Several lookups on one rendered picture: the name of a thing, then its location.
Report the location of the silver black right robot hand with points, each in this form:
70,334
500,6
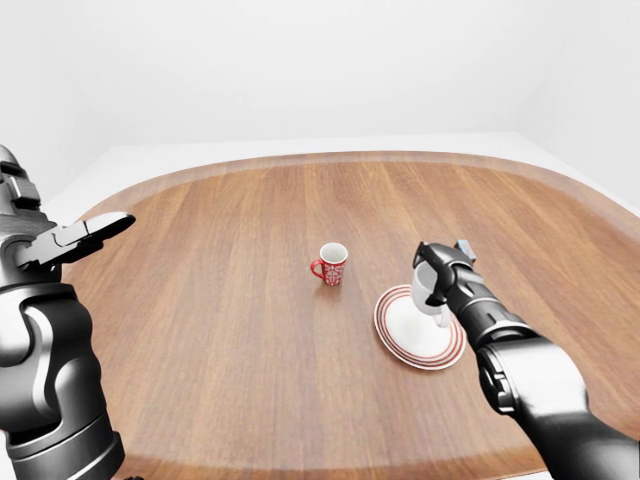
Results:
462,280

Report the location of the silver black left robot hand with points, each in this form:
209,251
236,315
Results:
35,245

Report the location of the white mug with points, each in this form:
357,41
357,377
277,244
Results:
422,290

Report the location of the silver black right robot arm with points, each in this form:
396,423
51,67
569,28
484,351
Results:
540,380

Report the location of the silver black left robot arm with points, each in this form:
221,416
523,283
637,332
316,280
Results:
50,375

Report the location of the white plate with red rings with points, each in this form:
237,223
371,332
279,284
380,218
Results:
415,340

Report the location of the red patterned mug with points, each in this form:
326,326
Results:
334,272

